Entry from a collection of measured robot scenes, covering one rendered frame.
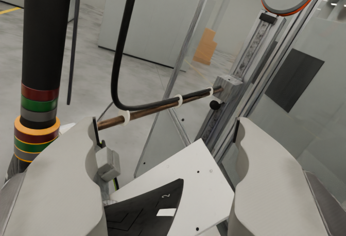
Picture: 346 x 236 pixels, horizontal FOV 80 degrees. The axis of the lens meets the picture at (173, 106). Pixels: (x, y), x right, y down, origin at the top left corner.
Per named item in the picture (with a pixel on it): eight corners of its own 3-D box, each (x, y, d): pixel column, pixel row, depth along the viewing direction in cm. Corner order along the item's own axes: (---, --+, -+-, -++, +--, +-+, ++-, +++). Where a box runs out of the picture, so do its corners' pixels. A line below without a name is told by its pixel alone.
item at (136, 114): (219, 90, 71) (221, 86, 71) (222, 92, 71) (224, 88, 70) (63, 137, 28) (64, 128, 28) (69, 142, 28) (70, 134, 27)
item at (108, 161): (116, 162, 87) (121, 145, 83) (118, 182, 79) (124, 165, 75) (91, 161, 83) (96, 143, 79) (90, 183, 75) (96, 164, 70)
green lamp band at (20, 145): (47, 124, 27) (48, 117, 27) (65, 144, 25) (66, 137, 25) (6, 134, 24) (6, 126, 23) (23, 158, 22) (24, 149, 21)
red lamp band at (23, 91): (49, 83, 24) (50, 74, 23) (65, 98, 22) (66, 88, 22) (14, 86, 21) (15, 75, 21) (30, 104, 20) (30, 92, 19)
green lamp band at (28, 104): (48, 93, 24) (49, 84, 24) (63, 108, 23) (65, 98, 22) (14, 97, 22) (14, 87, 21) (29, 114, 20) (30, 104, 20)
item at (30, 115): (47, 102, 25) (48, 93, 24) (62, 118, 24) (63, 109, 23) (14, 108, 22) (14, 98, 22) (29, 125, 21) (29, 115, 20)
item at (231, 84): (219, 91, 82) (229, 72, 79) (235, 100, 80) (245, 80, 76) (208, 94, 74) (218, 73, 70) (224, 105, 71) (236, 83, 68)
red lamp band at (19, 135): (48, 116, 27) (49, 108, 26) (66, 136, 25) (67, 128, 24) (6, 125, 23) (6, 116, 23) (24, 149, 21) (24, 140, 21)
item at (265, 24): (192, 150, 97) (263, 14, 70) (201, 156, 95) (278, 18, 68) (189, 152, 94) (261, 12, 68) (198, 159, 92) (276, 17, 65)
